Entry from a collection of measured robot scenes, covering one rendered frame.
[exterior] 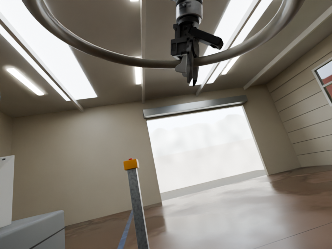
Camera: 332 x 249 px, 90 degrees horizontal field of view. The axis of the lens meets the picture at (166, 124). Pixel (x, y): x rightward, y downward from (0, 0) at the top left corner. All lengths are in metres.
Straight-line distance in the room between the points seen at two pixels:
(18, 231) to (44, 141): 6.94
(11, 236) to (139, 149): 6.08
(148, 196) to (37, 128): 4.79
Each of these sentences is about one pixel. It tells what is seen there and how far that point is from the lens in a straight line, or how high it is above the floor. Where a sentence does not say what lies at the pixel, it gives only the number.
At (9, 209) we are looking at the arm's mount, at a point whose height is 0.89.
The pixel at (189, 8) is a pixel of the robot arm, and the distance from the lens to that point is 0.65.
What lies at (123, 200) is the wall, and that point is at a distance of 6.49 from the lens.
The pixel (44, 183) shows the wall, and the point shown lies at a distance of 7.22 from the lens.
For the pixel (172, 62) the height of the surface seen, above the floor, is 1.25.
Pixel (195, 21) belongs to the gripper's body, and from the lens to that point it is 0.65.
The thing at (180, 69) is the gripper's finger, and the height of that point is 1.21.
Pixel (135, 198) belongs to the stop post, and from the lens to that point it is 1.58.
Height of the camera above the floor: 0.89
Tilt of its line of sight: 16 degrees up
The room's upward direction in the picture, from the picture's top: 12 degrees counter-clockwise
